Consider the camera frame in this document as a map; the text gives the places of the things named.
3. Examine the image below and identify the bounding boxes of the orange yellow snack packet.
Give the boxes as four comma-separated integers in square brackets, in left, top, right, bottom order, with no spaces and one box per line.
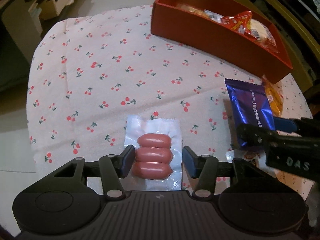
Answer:
[261,75,284,117]

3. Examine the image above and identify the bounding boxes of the blue wafer biscuit packet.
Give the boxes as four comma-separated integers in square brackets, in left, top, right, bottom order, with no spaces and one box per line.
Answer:
[225,79,277,150]

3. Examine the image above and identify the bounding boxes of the orange clear snack packet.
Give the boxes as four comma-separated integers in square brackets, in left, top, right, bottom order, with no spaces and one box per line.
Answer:
[250,19,279,53]

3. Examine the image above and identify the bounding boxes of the cherry print tablecloth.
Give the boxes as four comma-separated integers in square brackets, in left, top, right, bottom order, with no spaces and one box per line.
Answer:
[26,4,313,205]

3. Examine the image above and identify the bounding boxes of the vacuum packed sausages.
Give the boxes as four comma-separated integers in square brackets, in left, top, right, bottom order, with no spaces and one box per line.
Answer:
[122,115,182,191]

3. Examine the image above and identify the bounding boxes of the red snack bag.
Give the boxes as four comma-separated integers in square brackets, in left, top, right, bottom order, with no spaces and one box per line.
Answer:
[220,11,260,40]

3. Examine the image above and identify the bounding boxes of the white cardboard box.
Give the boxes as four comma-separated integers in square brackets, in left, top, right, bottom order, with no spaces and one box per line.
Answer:
[39,0,74,21]

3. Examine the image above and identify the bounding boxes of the white small snack packet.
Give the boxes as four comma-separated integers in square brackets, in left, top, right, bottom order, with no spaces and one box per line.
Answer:
[226,149,266,169]

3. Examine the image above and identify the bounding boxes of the red cardboard box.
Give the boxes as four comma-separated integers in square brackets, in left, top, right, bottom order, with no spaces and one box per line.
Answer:
[151,0,293,83]

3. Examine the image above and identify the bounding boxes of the white barcode snack packet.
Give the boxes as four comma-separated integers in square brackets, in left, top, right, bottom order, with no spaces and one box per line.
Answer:
[203,10,223,23]

